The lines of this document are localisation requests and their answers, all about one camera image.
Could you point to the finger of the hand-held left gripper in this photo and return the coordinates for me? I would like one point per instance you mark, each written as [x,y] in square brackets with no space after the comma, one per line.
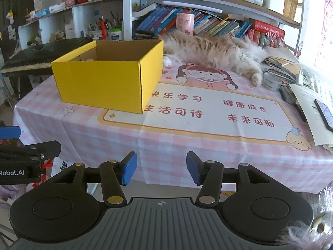
[9,132]
[26,152]

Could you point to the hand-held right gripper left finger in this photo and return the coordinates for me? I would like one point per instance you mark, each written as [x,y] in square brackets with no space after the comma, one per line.
[128,169]

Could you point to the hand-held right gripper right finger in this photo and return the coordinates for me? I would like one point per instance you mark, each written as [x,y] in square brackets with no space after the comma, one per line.
[193,168]

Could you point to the yellow cardboard box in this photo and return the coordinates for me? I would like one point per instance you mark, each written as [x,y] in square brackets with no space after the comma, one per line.
[104,83]

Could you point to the pink checked printed tablecloth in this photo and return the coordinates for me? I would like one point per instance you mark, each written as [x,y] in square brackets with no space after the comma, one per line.
[208,140]

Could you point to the white plastic bag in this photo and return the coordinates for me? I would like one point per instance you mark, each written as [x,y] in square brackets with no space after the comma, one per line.
[58,165]

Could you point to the black electronic keyboard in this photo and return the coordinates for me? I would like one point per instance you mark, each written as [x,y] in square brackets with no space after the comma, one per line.
[33,54]

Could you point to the grey tin can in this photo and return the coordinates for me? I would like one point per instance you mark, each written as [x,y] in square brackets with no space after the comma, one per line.
[271,82]

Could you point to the grey furry thing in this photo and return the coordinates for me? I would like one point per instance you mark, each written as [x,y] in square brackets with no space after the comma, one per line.
[307,203]

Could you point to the white carton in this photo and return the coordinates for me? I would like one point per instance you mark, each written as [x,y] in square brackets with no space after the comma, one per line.
[69,28]

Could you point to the fluffy orange white cat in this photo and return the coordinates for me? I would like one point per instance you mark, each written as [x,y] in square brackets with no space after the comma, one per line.
[213,49]

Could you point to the dark grey pouch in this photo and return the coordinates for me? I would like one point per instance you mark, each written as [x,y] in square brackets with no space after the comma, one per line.
[288,93]

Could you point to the white paper sheets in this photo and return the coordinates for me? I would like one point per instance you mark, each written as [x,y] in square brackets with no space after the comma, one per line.
[307,109]

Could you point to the white pen cup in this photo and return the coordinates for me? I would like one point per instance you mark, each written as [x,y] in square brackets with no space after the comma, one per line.
[95,33]

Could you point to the pile of books and papers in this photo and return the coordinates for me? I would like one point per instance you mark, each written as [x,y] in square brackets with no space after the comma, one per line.
[283,67]

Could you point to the white tub with green lid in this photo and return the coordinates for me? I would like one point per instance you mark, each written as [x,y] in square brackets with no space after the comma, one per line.
[115,34]

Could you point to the black smartphone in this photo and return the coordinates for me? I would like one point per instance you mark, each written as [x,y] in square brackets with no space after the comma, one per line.
[325,114]

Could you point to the row of colourful books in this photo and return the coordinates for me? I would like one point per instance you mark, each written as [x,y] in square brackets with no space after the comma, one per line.
[221,26]

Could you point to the pink printed cup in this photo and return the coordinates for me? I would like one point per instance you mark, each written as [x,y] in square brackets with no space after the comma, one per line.
[185,22]

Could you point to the row of leaning blue books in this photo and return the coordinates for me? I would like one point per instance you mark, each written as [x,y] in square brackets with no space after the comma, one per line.
[156,20]

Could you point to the red boxed book set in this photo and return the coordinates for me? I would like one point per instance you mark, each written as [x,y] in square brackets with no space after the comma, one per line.
[268,32]

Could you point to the open white book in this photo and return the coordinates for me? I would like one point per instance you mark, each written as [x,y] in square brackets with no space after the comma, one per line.
[144,9]

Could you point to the white light bar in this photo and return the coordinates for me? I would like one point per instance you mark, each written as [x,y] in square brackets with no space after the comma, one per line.
[192,6]

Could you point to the white storage box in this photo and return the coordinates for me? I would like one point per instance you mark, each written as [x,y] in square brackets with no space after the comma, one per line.
[273,4]

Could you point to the pink wall poster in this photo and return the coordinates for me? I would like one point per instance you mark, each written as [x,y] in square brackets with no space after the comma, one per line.
[325,31]

